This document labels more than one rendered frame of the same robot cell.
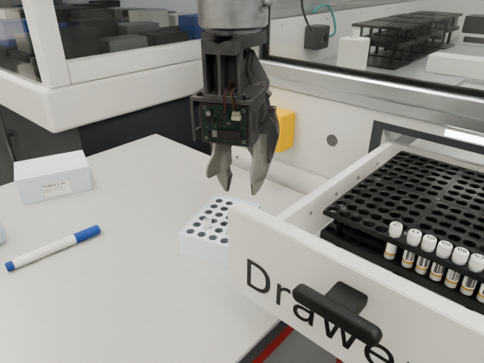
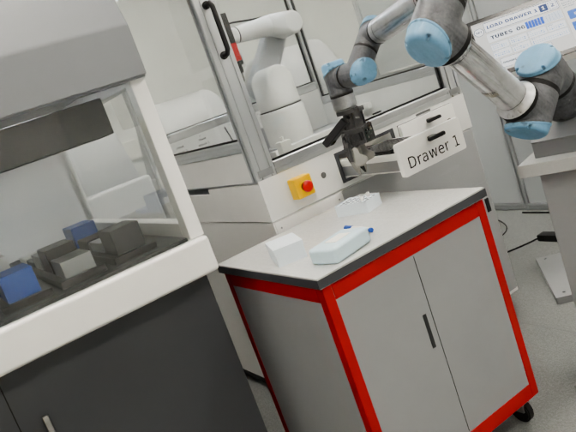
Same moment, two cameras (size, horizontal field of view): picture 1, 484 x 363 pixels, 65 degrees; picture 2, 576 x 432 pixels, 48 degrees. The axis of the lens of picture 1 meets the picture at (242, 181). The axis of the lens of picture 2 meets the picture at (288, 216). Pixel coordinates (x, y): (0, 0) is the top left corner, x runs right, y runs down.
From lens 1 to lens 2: 2.04 m
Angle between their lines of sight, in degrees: 68
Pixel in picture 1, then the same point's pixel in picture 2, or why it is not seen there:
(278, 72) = (286, 159)
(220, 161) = (357, 161)
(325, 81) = (309, 150)
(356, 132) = (330, 164)
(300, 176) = (319, 205)
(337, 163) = (330, 183)
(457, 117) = not seen: hidden behind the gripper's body
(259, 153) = (363, 150)
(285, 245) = (413, 141)
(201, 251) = (374, 203)
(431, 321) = (441, 127)
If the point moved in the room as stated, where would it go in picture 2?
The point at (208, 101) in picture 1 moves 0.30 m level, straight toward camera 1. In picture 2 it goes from (364, 126) to (460, 94)
